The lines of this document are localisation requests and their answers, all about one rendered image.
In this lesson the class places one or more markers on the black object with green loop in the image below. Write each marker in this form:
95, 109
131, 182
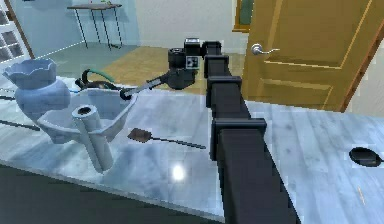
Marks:
96, 85

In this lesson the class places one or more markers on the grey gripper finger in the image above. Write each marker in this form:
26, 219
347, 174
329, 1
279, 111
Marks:
143, 87

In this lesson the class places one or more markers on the pale blue-grey bowl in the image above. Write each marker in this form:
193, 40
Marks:
110, 110

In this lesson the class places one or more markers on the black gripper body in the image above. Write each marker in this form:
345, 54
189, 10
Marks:
180, 79

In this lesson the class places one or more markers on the pale grey cylinder roll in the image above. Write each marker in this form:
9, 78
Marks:
95, 140

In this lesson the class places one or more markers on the yellow wooden room door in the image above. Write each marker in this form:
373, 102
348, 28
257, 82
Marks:
300, 50

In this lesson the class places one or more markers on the wooden framed green picture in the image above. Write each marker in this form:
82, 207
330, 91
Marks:
245, 13

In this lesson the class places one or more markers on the brown table with black legs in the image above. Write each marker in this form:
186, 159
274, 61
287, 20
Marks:
95, 6

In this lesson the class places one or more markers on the white shelf unit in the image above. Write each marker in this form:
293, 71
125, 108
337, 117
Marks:
10, 36

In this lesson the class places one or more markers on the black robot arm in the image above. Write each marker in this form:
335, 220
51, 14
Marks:
246, 166

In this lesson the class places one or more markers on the blue-grey scalloped vase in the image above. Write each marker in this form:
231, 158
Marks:
40, 93

